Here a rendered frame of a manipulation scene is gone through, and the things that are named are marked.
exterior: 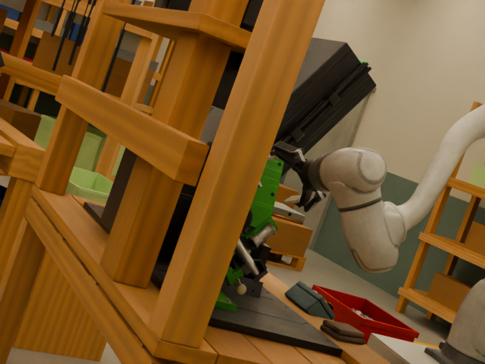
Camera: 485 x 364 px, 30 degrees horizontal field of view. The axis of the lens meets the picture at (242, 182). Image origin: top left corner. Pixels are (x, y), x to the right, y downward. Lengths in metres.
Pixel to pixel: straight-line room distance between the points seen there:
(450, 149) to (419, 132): 8.28
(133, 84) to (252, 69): 3.32
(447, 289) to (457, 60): 2.82
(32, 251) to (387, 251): 1.52
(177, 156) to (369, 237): 0.47
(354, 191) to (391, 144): 8.76
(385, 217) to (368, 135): 9.10
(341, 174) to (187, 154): 0.36
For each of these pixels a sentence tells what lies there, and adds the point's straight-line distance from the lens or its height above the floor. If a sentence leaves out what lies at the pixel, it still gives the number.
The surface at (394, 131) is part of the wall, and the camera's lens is 10.79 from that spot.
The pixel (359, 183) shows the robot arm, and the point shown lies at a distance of 1.97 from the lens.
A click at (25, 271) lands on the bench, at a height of 0.59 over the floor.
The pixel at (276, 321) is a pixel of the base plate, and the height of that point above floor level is 0.90.
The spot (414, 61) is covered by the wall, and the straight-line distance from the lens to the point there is 10.93.
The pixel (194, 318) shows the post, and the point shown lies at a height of 0.94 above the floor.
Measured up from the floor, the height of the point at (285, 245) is 0.22.
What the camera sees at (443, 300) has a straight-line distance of 8.88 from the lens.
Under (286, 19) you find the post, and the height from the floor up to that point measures 1.56.
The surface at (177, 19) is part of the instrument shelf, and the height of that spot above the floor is 1.52.
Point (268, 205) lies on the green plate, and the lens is 2.54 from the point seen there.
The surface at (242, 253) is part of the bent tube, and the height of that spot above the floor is 1.00.
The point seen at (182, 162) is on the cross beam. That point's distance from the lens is 1.85.
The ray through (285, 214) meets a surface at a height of 1.12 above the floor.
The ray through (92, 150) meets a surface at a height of 0.86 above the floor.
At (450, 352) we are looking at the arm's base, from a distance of 2.58.
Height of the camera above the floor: 1.37
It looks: 4 degrees down
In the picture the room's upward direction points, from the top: 20 degrees clockwise
